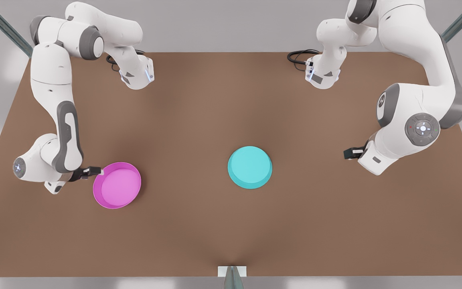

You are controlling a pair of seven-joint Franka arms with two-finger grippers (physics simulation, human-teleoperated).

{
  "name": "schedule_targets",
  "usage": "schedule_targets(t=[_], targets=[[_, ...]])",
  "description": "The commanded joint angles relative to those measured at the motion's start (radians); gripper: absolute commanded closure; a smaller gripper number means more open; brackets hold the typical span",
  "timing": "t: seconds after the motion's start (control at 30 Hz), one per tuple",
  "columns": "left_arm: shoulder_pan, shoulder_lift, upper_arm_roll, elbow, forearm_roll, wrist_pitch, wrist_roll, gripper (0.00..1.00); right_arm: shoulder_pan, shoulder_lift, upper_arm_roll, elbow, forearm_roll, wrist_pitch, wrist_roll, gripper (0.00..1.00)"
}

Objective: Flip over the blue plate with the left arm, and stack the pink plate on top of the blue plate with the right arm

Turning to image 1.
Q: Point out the blue plate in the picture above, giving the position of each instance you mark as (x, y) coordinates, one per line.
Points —
(250, 167)

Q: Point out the pink plate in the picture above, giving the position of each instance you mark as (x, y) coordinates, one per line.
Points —
(117, 185)

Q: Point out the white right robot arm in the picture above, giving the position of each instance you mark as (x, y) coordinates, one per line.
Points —
(50, 76)

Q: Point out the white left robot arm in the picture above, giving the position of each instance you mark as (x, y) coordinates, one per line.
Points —
(411, 48)

